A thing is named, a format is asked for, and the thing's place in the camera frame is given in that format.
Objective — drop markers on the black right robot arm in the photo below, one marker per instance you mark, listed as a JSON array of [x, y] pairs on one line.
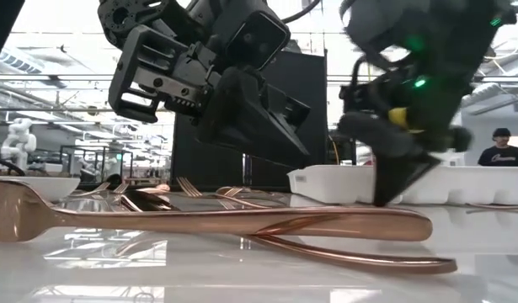
[[452, 25]]

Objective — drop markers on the white bowl at left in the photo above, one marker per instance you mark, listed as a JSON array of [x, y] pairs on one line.
[[31, 187]]

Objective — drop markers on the person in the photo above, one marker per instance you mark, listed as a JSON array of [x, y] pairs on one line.
[[503, 156]]

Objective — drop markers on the white cutlery organizer tray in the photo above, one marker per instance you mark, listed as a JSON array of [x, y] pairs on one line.
[[326, 185]]

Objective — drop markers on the copper fork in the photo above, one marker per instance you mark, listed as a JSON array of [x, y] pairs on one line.
[[120, 187], [190, 188], [199, 221], [94, 190], [235, 192], [498, 206]]

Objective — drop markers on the silver ventilation duct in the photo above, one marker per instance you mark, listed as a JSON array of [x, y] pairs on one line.
[[22, 63], [494, 94]]

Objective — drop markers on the black metal frame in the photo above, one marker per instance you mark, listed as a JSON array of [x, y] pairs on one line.
[[81, 146]]

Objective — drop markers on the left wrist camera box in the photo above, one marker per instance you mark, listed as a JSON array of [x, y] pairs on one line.
[[254, 40]]

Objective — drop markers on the grey ceiling rail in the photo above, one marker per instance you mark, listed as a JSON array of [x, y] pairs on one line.
[[52, 78]]

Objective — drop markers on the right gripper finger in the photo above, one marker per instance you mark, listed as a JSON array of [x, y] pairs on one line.
[[418, 166], [389, 177]]

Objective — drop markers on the black cabinet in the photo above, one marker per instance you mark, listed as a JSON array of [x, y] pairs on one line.
[[345, 161]]

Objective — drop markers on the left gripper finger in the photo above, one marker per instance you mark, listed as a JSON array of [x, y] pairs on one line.
[[294, 110], [246, 122]]

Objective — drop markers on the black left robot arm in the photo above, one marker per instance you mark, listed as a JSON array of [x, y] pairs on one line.
[[124, 17]]

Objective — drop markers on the black folding screen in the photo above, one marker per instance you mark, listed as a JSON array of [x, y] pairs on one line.
[[191, 160]]

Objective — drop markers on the white robot figure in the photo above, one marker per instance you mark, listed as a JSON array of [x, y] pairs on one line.
[[18, 143]]

